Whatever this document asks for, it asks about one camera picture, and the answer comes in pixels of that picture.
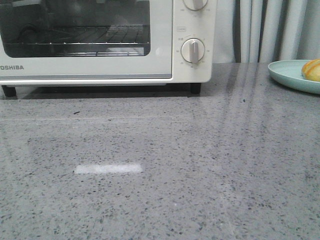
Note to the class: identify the oven glass door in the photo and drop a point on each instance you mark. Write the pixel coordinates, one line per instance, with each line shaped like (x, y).
(46, 14)

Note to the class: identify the golden croissant bread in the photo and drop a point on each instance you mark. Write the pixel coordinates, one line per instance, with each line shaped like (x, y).
(311, 70)

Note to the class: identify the black right oven foot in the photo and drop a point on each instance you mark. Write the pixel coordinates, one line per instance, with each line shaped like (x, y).
(195, 88)

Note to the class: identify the black oven foot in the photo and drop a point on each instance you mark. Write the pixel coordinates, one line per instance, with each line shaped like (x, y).
(195, 88)
(9, 91)

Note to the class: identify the white toaster oven body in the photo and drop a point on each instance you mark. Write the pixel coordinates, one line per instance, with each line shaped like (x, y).
(186, 24)

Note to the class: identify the black left oven foot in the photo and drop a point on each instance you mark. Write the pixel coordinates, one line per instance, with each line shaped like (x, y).
(9, 91)

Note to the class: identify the lower timer knob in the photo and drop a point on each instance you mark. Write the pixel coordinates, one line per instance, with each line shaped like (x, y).
(193, 50)

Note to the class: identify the upper temperature knob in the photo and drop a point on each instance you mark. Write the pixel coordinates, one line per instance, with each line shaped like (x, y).
(195, 5)

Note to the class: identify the teal round plate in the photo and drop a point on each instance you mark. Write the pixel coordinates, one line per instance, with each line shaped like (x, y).
(289, 74)

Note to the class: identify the grey curtain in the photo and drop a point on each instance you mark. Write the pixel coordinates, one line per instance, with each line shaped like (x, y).
(264, 31)

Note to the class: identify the wire oven rack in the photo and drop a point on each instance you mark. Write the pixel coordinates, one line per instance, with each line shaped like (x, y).
(80, 41)

